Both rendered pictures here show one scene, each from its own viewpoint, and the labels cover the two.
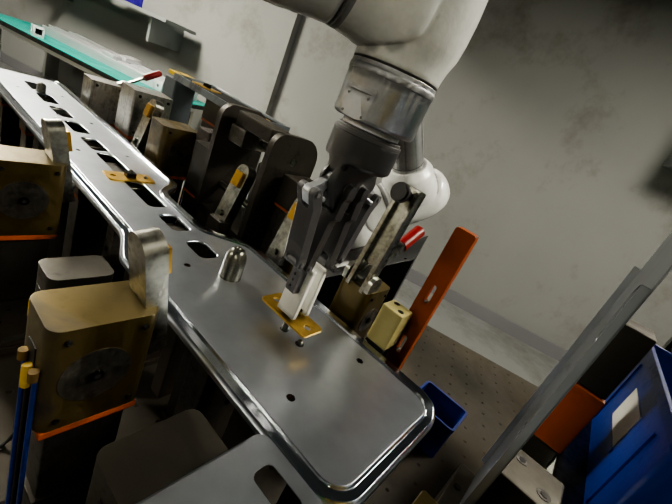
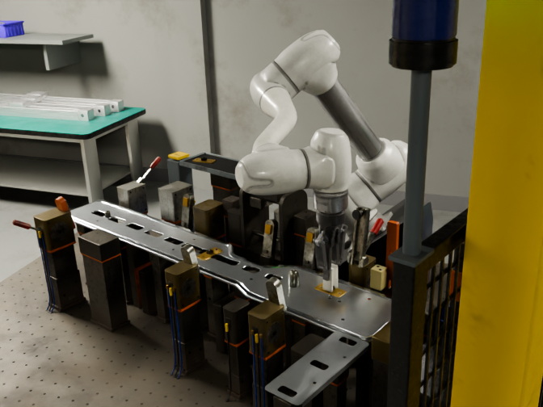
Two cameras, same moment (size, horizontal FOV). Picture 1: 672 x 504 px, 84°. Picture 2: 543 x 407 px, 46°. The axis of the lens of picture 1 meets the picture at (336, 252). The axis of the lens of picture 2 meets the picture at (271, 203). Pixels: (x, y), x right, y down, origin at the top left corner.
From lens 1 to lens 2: 1.29 m
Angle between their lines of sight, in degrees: 8
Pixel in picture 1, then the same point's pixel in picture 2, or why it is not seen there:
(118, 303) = (271, 307)
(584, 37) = not seen: outside the picture
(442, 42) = (341, 181)
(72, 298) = (258, 310)
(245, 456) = (334, 337)
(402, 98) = (336, 200)
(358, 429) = (372, 320)
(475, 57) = not seen: outside the picture
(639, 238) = not seen: outside the picture
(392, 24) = (322, 185)
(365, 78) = (321, 199)
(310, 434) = (354, 327)
